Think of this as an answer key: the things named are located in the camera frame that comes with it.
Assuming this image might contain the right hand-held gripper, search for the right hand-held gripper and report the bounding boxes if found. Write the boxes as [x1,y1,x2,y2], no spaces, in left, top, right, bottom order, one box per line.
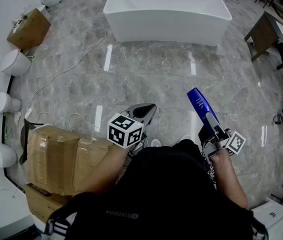
[198,111,247,161]

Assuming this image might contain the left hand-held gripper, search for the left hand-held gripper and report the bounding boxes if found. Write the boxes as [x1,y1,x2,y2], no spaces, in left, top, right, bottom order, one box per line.
[106,103,158,157]

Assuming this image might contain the blue bottle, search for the blue bottle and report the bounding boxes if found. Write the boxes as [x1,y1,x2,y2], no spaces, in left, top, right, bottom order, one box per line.
[186,87,220,135]

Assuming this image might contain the white bathtub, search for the white bathtub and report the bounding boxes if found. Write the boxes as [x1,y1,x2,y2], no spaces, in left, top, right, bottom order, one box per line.
[103,0,233,47]

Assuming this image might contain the person's right forearm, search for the person's right forearm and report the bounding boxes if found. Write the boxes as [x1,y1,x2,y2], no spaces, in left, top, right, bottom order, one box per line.
[210,148,249,210]

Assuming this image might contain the person's left forearm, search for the person's left forearm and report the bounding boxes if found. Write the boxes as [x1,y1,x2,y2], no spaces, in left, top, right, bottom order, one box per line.
[75,143,130,200]

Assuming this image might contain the person's black clothing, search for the person's black clothing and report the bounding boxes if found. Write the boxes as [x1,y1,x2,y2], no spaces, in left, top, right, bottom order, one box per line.
[43,138,270,240]

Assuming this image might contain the large taped cardboard box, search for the large taped cardboard box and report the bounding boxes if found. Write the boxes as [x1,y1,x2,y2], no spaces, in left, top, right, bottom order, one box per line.
[26,124,114,197]

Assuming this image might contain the wooden vanity cabinet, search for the wooden vanity cabinet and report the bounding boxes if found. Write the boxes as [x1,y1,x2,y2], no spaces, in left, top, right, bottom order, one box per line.
[243,10,283,63]

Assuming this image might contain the white ceramic fixture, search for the white ceramic fixture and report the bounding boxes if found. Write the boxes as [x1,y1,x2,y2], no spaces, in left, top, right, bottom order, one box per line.
[251,191,283,240]

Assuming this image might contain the black curved seat cover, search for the black curved seat cover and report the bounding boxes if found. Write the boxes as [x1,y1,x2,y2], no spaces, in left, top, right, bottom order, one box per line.
[18,118,44,165]

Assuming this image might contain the printed cardboard box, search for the printed cardboard box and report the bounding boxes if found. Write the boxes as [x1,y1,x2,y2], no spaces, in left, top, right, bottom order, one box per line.
[23,182,74,224]

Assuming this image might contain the brown cardboard box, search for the brown cardboard box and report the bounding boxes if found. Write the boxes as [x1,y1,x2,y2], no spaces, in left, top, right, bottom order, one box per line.
[6,8,52,51]

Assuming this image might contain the white low platform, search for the white low platform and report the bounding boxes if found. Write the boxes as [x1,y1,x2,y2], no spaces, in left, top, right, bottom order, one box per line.
[0,176,42,240]

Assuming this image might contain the thin white looped cable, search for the thin white looped cable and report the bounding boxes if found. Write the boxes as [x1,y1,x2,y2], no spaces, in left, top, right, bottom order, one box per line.
[38,112,109,133]

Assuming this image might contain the white wall-hung toilet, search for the white wall-hung toilet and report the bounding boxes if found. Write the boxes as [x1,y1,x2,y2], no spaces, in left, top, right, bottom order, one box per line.
[0,143,18,169]
[0,49,32,77]
[0,90,22,114]

